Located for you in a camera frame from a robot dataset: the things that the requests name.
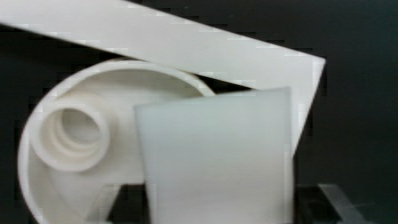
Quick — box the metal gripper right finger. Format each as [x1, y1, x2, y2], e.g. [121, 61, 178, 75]
[293, 184, 362, 224]

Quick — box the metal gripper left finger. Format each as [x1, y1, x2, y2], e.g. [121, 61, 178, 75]
[87, 184, 149, 224]

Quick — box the white stool leg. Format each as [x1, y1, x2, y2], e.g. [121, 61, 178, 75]
[135, 88, 293, 224]

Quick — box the white L-shaped fence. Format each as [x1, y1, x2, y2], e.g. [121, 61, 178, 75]
[0, 0, 327, 158]

